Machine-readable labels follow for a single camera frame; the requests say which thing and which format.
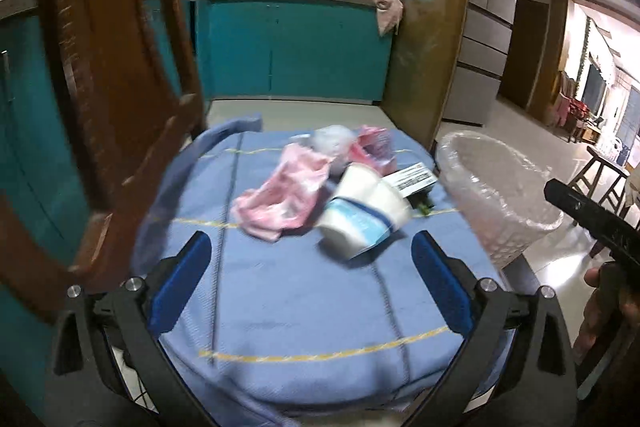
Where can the wooden framed glass door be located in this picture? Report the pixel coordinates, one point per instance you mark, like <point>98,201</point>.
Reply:
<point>425,57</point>

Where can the teal side cabinet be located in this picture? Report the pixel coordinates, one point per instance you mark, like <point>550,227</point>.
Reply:
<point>30,157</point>

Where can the carved wooden chair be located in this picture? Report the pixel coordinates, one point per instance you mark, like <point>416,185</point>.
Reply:
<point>100,57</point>

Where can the wooden stool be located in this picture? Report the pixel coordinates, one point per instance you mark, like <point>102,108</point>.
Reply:
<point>600,159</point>

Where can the clear plastic basket liner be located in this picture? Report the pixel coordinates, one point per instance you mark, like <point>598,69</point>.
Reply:
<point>500,187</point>

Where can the teal kitchen cabinet with stove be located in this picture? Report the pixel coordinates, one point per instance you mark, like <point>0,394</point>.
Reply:
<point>300,52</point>

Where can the silver refrigerator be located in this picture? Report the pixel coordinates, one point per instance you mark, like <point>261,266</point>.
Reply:
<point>480,57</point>

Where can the white plastic lattice basket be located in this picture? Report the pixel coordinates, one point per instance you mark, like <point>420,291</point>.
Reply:
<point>505,247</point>

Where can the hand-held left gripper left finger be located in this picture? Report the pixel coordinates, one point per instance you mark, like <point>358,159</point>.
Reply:
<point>182,282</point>

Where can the red chair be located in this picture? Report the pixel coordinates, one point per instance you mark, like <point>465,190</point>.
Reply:
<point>570,107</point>

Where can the white and blue paper cup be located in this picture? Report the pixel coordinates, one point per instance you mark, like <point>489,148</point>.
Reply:
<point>365,207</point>

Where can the green garland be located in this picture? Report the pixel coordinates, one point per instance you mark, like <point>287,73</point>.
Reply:
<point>584,52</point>

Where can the pink plastic bag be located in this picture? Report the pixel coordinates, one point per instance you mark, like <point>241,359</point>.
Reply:
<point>285,197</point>

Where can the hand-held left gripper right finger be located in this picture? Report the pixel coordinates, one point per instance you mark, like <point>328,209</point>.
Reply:
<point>440,287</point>

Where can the white crumpled plastic bag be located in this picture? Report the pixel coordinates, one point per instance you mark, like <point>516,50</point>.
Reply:
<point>332,139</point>

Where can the pink towel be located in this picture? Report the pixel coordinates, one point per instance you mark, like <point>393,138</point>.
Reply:
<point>387,12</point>

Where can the black packet with white label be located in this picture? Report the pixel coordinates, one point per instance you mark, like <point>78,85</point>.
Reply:
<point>412,177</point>

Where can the person's right hand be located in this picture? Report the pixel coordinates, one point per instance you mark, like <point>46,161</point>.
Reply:
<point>592,317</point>

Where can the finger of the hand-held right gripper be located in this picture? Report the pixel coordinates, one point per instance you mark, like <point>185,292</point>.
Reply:
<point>590,212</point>

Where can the pink snack packet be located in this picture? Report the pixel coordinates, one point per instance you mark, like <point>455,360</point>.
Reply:
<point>375,147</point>

